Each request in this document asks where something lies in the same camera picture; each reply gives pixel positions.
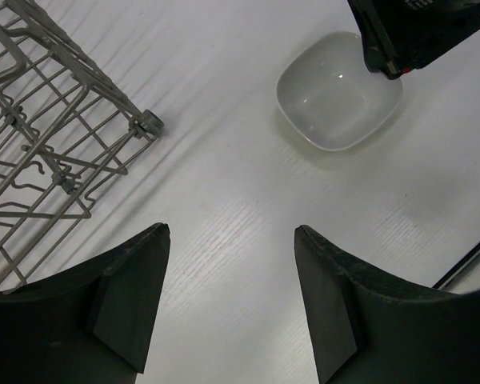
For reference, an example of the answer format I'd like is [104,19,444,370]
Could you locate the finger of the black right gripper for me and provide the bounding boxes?
[348,0,400,80]

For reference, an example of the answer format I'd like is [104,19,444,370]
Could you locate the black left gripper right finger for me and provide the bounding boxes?
[294,226,480,383]

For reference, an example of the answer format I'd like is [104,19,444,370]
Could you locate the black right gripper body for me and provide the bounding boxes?
[375,1,480,77]

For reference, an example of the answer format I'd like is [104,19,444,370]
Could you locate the grey wire dish rack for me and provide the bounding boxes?
[0,1,164,290]

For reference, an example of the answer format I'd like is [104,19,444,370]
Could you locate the white bowl green outside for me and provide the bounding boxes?
[275,31,403,152]

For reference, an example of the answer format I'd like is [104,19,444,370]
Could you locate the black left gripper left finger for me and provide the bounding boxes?
[0,223,170,383]

